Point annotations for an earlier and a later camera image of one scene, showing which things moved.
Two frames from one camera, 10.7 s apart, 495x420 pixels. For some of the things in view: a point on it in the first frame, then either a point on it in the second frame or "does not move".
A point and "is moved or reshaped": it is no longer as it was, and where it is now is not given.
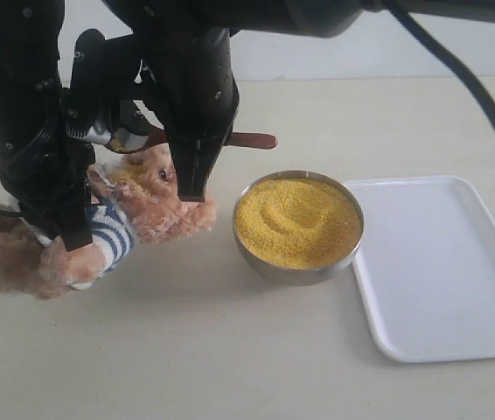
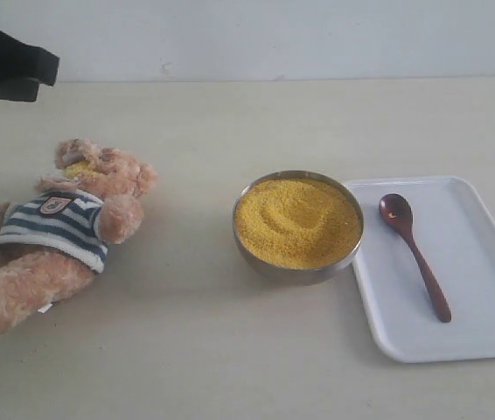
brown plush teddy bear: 133,199 is moved or reshaped
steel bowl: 298,227 does not move
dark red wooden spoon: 157,138 to 398,210
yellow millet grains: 296,222 does not move
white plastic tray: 440,276 does not move
